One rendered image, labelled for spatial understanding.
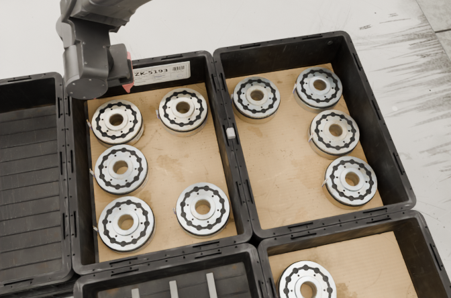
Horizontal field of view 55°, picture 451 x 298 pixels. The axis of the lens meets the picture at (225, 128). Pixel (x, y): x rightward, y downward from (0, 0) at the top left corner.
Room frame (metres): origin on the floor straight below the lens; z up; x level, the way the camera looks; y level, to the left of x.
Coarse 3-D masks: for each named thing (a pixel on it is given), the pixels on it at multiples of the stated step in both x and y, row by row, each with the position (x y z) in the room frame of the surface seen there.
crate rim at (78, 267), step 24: (216, 96) 0.42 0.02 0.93; (72, 120) 0.35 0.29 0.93; (72, 144) 0.30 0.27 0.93; (72, 168) 0.26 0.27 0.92; (72, 192) 0.21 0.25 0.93; (240, 192) 0.23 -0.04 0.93; (72, 216) 0.17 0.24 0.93; (240, 216) 0.19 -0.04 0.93; (72, 240) 0.13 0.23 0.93; (216, 240) 0.15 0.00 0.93; (240, 240) 0.15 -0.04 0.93; (72, 264) 0.09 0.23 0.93; (96, 264) 0.09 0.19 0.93; (120, 264) 0.10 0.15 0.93
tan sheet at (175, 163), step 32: (128, 96) 0.46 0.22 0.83; (160, 96) 0.47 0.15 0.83; (160, 128) 0.39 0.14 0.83; (96, 160) 0.31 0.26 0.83; (160, 160) 0.32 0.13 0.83; (192, 160) 0.32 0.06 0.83; (96, 192) 0.24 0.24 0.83; (160, 192) 0.25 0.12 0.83; (224, 192) 0.26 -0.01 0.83; (128, 224) 0.18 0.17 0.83; (160, 224) 0.19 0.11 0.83
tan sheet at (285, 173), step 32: (320, 64) 0.59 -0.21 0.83; (288, 96) 0.50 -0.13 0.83; (256, 128) 0.41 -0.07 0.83; (288, 128) 0.42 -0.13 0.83; (256, 160) 0.34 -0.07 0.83; (288, 160) 0.34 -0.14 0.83; (320, 160) 0.35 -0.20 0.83; (256, 192) 0.27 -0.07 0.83; (288, 192) 0.28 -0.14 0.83; (320, 192) 0.28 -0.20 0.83; (288, 224) 0.21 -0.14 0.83
